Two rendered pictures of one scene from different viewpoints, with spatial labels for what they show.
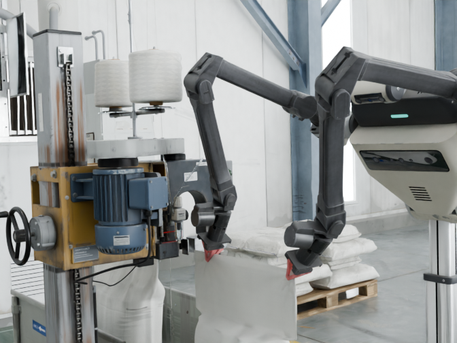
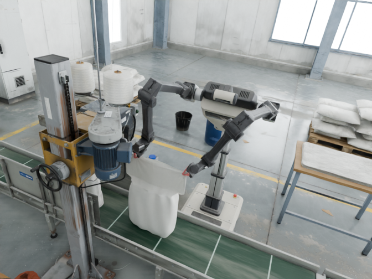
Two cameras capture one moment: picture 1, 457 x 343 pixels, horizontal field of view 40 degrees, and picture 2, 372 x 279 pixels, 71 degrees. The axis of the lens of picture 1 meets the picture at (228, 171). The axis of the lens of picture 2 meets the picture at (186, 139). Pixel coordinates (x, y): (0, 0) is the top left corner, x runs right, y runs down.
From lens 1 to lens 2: 1.10 m
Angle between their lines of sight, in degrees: 40
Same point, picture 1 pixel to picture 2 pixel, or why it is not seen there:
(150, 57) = (122, 82)
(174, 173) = not seen: hidden behind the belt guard
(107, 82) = (81, 80)
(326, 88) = (235, 130)
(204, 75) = (153, 94)
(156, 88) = (124, 98)
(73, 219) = (79, 163)
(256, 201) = (76, 44)
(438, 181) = not seen: hidden behind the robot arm
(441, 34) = not seen: outside the picture
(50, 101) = (58, 106)
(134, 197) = (120, 158)
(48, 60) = (54, 82)
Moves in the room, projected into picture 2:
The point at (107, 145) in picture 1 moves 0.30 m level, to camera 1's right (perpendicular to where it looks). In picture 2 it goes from (107, 138) to (159, 129)
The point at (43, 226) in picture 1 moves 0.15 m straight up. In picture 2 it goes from (63, 170) to (59, 148)
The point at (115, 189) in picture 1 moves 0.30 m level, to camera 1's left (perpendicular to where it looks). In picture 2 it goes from (109, 155) to (49, 166)
